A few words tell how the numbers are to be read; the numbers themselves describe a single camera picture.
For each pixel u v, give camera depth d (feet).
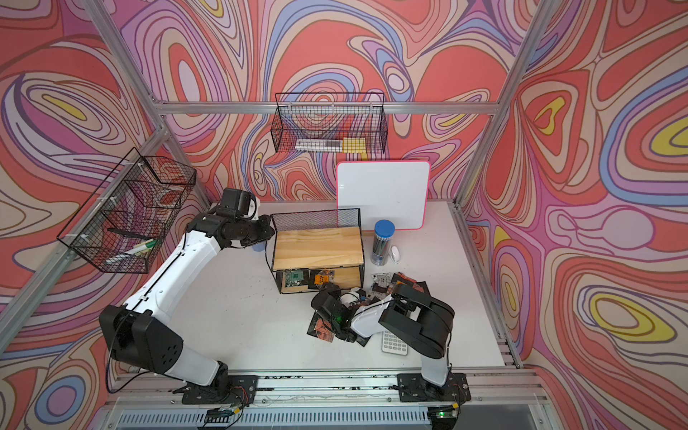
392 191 3.17
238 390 2.36
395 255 3.23
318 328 2.77
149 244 2.36
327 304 2.26
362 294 2.77
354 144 2.70
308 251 2.87
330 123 3.23
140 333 1.34
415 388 2.41
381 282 3.05
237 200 2.03
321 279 3.06
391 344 2.64
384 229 2.83
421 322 1.58
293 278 3.06
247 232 2.17
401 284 3.07
